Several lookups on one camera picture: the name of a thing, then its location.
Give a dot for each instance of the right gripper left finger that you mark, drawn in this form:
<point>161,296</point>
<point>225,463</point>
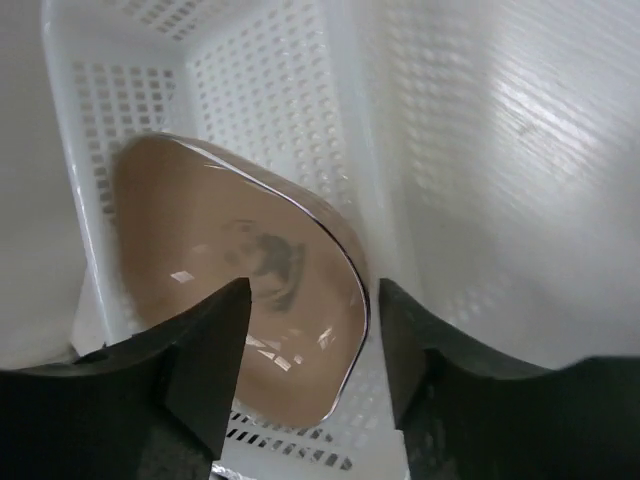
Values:
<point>155,406</point>

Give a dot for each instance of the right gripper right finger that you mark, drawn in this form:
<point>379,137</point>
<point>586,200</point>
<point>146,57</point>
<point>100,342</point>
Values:
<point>468,411</point>

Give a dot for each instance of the white plastic bin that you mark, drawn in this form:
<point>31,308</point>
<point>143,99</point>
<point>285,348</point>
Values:
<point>260,78</point>

